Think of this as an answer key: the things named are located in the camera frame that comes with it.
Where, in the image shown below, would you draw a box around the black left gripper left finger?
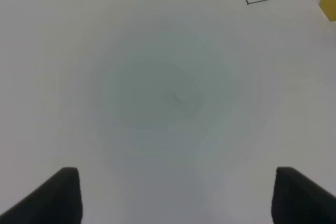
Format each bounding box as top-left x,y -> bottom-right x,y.
1,167 -> 82,223

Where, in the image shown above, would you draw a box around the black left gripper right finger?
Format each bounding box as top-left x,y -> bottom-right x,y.
271,167 -> 335,224

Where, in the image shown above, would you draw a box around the yellow cube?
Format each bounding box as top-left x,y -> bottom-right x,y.
319,0 -> 336,22

